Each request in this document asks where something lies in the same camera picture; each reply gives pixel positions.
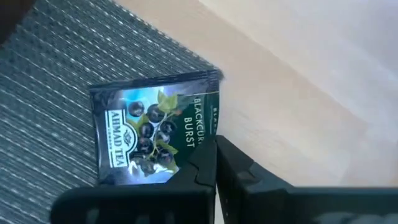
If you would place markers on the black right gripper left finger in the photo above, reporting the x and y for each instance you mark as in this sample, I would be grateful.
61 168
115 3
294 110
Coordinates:
140 205

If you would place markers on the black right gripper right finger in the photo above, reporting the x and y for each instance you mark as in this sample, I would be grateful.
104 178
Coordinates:
264 202

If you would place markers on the dark blackcurrant Ahmad tea packet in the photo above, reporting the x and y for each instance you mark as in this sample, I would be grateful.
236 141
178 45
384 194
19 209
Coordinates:
149 124

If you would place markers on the grey woven placemat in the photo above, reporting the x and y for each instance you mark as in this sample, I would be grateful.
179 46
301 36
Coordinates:
46 109

